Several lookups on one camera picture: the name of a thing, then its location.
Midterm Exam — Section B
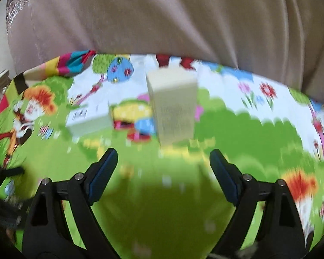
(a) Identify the colourful cartoon tablecloth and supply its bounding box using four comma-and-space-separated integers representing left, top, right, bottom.
0, 50, 324, 258

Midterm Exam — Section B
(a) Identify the tall beige box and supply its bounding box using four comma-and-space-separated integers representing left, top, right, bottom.
146, 67, 198, 147

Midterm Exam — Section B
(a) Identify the beige curtain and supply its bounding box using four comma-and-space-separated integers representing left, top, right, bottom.
6, 0, 324, 104

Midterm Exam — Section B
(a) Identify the long white box black logo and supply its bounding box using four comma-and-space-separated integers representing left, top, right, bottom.
65, 104, 113, 137

